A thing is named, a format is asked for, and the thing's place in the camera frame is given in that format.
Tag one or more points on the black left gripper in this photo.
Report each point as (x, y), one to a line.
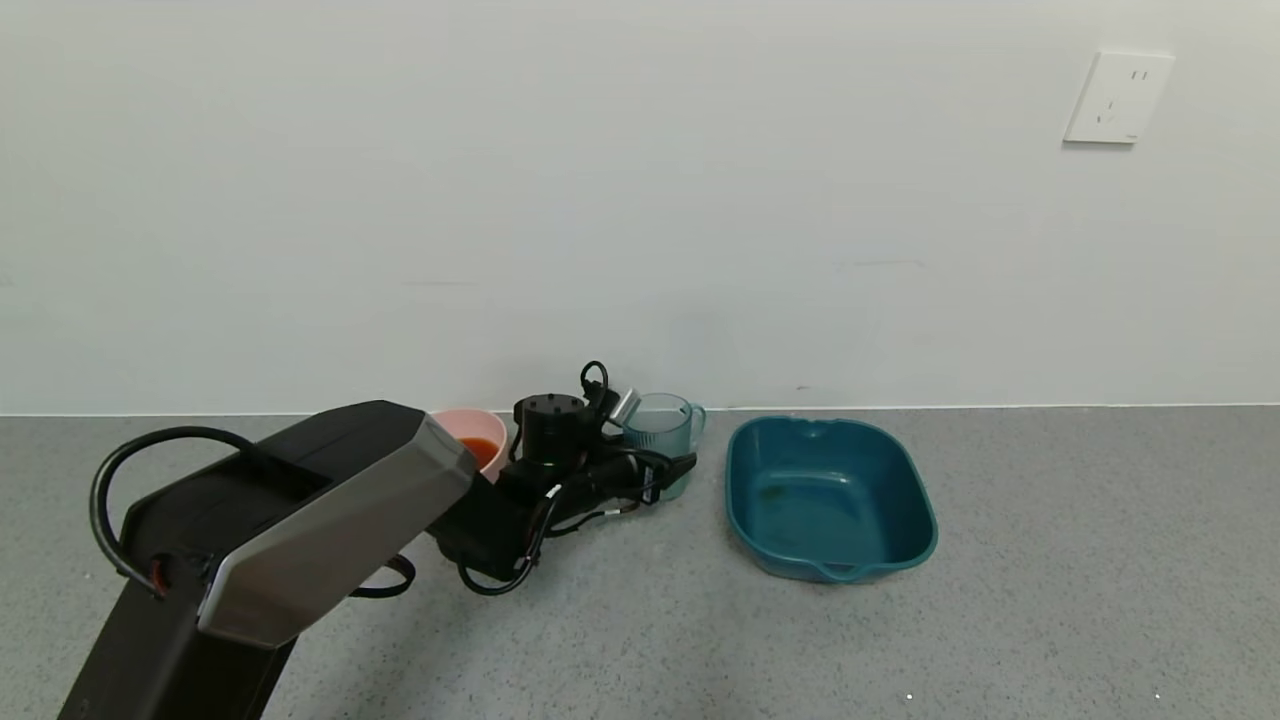
(652, 483)

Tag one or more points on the clear teal ribbed cup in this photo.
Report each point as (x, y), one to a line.
(665, 425)

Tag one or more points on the reddish brown liquid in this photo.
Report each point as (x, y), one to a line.
(482, 450)

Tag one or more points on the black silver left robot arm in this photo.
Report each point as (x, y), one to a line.
(330, 520)

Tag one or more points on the pink plastic bowl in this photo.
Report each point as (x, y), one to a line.
(470, 425)

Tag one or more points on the teal plastic basin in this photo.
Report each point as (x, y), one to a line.
(830, 500)

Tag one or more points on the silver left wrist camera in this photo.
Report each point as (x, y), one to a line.
(625, 407)

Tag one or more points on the white wall power outlet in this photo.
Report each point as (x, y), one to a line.
(1116, 98)

